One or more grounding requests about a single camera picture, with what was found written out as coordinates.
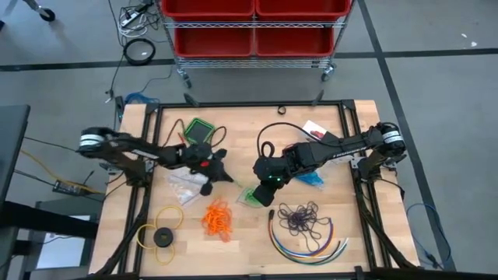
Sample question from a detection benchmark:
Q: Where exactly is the black desk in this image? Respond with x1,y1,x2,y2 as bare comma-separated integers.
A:
0,103,32,207

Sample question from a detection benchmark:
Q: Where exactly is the black low furniture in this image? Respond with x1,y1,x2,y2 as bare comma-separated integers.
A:
0,200,100,280

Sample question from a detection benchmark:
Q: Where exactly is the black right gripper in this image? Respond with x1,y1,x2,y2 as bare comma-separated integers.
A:
252,143,299,186

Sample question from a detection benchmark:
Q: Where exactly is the white power strip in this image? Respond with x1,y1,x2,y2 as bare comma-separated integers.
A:
119,11,142,28

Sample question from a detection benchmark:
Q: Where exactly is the black pad with green rim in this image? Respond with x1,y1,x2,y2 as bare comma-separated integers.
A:
182,117,216,145

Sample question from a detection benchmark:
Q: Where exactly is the multicolour cable bundle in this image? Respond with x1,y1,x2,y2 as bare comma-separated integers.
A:
268,208,349,266

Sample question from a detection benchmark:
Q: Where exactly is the thin black hanging cable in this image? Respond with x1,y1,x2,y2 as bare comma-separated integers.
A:
104,0,125,104

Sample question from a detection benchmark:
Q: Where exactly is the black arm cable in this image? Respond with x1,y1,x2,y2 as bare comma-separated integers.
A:
163,118,228,149
256,121,336,159

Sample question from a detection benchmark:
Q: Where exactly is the chrome wire shelf cart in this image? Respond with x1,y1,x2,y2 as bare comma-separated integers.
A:
155,0,357,89

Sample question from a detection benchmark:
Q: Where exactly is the white cable coil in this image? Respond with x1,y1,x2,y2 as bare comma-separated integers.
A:
117,13,149,39

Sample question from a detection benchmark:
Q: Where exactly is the clear plastic bags pile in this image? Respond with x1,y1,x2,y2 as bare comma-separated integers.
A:
167,170,210,206

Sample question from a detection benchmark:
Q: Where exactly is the black chair caster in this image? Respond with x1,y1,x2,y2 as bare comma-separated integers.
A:
22,0,57,23

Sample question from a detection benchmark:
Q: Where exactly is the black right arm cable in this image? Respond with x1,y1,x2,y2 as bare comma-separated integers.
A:
256,121,336,159

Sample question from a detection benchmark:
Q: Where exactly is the clear zip bag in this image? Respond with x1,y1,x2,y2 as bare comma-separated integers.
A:
235,186,266,209
293,169,326,191

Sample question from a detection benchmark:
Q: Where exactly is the blue cable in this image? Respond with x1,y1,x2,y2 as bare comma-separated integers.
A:
124,92,161,106
405,202,453,270

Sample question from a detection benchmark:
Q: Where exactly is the dark purple rubber bands pile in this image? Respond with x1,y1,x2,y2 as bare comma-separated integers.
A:
276,201,331,252

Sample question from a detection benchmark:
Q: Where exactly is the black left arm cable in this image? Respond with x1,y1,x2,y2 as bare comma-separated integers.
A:
163,118,228,149

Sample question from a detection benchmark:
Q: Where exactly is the red plastic bin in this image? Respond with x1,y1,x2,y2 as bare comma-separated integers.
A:
160,0,256,22
174,26,255,59
254,26,336,58
255,0,352,22

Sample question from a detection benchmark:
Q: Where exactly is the white cardboard box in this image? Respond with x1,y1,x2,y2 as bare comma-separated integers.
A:
302,119,328,141

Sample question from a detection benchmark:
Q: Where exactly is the yellow cable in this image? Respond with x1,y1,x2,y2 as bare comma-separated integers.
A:
21,149,106,194

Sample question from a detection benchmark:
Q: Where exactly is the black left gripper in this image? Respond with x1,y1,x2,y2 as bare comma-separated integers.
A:
181,142,236,184

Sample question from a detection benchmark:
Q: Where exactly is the black spool of yellow wire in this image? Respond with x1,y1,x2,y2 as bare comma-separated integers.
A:
135,205,184,267

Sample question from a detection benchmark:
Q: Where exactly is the orange rubber bands pile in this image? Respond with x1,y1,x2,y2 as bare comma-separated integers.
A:
201,198,233,243

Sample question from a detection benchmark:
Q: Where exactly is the large black ring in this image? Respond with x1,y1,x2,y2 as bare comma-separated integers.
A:
123,37,156,66

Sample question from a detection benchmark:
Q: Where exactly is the blue rubber bands pile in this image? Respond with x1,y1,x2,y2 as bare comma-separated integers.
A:
295,170,324,190

